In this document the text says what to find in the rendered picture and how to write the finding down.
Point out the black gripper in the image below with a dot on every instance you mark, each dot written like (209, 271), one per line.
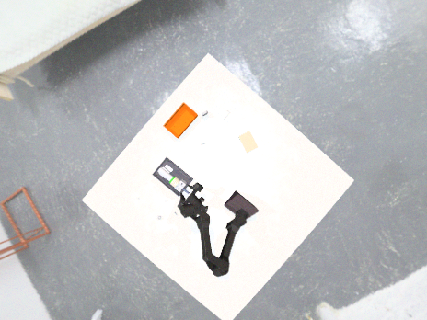
(192, 197)

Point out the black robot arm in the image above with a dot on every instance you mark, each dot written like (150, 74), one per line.
(218, 265)

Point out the orange open-top tray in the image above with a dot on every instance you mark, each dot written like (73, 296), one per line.
(181, 119)

